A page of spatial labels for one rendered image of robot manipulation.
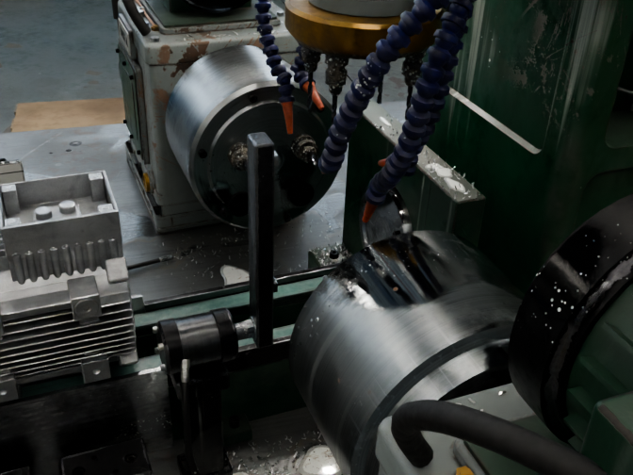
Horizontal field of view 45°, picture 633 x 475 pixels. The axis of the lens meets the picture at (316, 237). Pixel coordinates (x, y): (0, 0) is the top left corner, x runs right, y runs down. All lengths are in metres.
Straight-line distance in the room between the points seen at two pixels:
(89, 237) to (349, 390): 0.34
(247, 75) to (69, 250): 0.43
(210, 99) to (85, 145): 0.71
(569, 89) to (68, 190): 0.58
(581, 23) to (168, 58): 0.70
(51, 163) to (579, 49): 1.19
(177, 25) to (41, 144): 0.60
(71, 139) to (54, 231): 1.01
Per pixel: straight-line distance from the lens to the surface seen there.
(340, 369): 0.71
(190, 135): 1.15
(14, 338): 0.88
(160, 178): 1.40
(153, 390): 0.98
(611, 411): 0.40
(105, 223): 0.86
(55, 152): 1.81
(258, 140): 0.75
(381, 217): 1.06
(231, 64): 1.21
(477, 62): 1.06
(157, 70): 1.32
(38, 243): 0.87
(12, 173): 1.14
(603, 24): 0.87
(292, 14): 0.87
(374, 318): 0.70
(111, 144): 1.81
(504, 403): 0.61
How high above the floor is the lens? 1.57
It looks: 32 degrees down
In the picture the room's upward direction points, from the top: 2 degrees clockwise
